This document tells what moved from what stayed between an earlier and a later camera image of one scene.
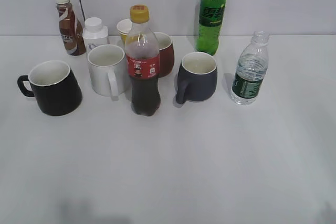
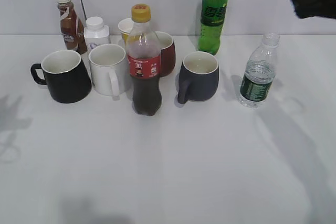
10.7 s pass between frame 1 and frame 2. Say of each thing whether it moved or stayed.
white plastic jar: stayed
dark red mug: stayed
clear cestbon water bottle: moved
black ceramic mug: moved
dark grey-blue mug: stayed
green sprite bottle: stayed
